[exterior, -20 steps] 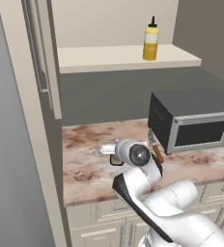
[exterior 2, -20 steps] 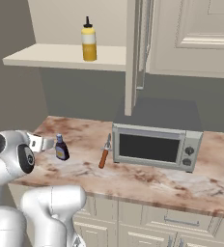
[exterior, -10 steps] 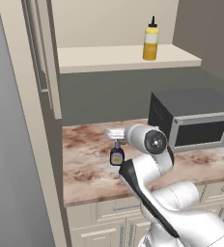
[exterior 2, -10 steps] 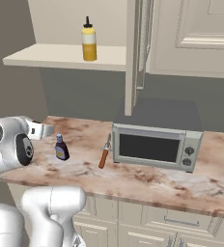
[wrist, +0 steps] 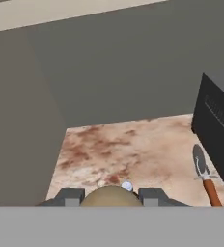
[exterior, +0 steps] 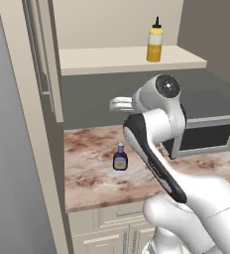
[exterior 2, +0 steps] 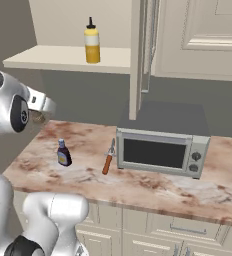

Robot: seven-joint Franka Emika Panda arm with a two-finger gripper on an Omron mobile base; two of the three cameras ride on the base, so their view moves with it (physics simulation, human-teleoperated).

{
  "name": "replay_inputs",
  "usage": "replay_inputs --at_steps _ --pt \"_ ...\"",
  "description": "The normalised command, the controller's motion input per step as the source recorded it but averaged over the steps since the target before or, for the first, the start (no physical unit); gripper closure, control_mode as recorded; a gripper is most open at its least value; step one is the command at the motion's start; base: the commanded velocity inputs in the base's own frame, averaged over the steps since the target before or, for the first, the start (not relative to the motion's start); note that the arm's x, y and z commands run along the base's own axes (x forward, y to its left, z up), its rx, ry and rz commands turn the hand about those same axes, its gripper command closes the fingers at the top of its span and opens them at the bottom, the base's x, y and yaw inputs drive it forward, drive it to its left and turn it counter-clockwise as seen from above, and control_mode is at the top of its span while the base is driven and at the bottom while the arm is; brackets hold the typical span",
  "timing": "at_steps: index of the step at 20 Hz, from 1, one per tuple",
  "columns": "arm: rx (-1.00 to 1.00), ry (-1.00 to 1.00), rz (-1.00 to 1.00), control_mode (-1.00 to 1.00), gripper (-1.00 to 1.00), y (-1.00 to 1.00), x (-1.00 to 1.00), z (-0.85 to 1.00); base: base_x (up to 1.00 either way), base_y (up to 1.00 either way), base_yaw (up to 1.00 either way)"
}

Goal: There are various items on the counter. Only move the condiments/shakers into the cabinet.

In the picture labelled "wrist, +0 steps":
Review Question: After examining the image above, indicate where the black microwave oven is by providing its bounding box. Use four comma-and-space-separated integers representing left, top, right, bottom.
190, 67, 224, 203

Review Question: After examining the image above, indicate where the grey cabinet side panel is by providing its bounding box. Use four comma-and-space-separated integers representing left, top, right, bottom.
0, 31, 68, 207

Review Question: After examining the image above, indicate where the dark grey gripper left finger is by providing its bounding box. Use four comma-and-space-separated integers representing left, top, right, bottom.
36, 187, 86, 207

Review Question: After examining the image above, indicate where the small white shaker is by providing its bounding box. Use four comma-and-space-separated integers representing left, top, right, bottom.
121, 180, 134, 192

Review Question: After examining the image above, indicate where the orange-handled grey spatula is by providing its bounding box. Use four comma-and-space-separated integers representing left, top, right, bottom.
192, 143, 224, 207

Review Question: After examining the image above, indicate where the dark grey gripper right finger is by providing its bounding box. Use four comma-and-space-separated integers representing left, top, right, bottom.
137, 187, 191, 207

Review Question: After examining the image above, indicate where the tan round object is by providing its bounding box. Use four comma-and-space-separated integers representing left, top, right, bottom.
79, 185, 144, 207

